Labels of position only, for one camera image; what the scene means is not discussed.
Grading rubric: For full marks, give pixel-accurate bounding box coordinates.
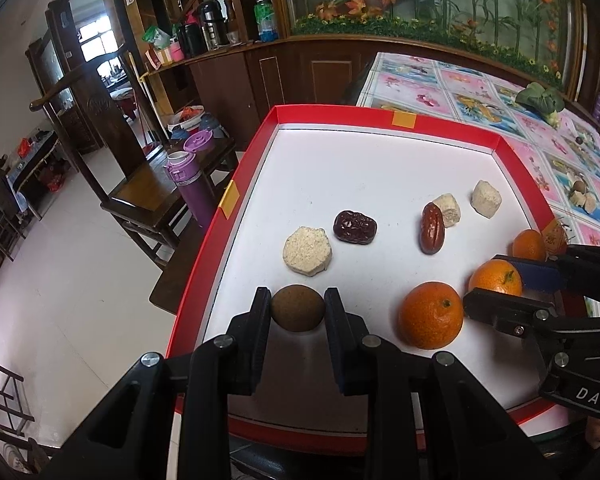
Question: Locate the orange mandarin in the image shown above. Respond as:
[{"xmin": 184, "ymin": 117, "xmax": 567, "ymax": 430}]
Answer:
[
  {"xmin": 398, "ymin": 282, "xmax": 464, "ymax": 350},
  {"xmin": 510, "ymin": 229, "xmax": 546, "ymax": 262},
  {"xmin": 468, "ymin": 259, "xmax": 524, "ymax": 296}
]

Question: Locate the dark red jujube date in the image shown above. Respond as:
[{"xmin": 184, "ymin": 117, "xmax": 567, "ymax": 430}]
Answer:
[
  {"xmin": 332, "ymin": 210, "xmax": 377, "ymax": 245},
  {"xmin": 419, "ymin": 203, "xmax": 445, "ymax": 255}
]

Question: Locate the beige round cake piece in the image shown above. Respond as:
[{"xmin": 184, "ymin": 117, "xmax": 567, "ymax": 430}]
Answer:
[{"xmin": 283, "ymin": 226, "xmax": 332, "ymax": 276}]

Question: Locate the colourful fruit print tablecloth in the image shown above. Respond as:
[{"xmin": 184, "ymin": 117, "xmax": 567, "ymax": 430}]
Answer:
[{"xmin": 355, "ymin": 53, "xmax": 600, "ymax": 246}]

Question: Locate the red tray with white base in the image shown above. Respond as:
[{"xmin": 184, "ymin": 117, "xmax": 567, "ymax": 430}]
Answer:
[{"xmin": 168, "ymin": 105, "xmax": 569, "ymax": 453}]

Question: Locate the green leafy vegetable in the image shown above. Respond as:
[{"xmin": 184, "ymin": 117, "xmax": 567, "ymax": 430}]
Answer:
[{"xmin": 515, "ymin": 82, "xmax": 565, "ymax": 129}]

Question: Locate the purple thermos bottle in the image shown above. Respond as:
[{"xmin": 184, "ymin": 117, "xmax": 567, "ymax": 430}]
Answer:
[{"xmin": 164, "ymin": 129, "xmax": 216, "ymax": 231}]

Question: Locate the glass flower display cabinet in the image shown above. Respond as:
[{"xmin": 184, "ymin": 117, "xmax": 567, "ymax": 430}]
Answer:
[{"xmin": 288, "ymin": 0, "xmax": 574, "ymax": 88}]

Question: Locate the dark wooden chair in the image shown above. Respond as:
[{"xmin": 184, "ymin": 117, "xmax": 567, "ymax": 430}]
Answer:
[{"xmin": 30, "ymin": 46, "xmax": 204, "ymax": 314}]

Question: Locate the green label plastic bottle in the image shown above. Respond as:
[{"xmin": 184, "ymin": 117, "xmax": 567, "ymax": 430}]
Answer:
[{"xmin": 254, "ymin": 0, "xmax": 278, "ymax": 42}]

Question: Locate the black thermos flask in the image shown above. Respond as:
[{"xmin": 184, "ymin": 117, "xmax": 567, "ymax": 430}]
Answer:
[{"xmin": 198, "ymin": 0, "xmax": 228, "ymax": 50}]

